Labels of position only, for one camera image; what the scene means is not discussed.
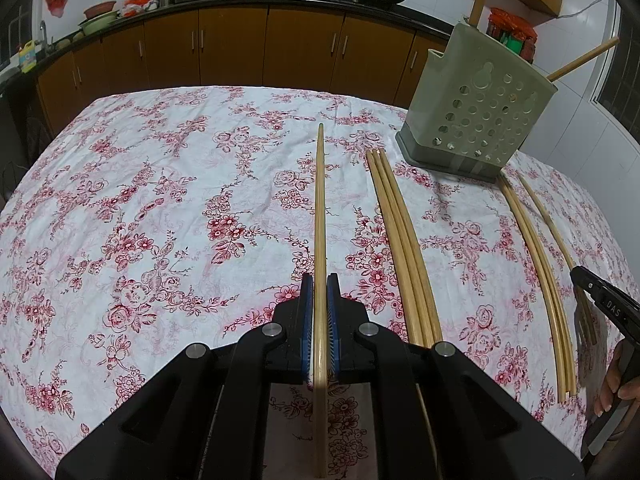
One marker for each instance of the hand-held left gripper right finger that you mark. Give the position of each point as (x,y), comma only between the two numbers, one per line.
(334,320)

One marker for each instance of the red floral tablecloth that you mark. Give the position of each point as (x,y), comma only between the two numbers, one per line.
(175,210)

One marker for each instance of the window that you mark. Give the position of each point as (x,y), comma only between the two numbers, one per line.
(622,70)

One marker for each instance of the red basin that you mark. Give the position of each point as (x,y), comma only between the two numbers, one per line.
(100,10)

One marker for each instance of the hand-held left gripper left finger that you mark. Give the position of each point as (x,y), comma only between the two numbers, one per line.
(306,320)

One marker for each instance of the wooden kitchen base cabinets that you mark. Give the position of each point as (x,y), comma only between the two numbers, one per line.
(230,45)

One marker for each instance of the person's right hand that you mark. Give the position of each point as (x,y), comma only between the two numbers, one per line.
(611,385)

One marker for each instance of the red food packages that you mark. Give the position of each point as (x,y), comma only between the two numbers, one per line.
(512,32)

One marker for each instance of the grey-green perforated chopstick holder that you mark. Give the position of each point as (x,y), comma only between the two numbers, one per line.
(475,110)

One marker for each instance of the metal faucet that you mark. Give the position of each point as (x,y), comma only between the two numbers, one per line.
(44,35)

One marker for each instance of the red and white bag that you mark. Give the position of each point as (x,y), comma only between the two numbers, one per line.
(137,6)

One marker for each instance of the yellow bottle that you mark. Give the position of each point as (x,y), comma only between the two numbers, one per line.
(27,57)

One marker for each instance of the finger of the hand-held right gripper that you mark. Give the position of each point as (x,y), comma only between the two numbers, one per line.
(607,302)

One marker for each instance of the green basin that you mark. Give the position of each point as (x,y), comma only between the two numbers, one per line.
(100,24)

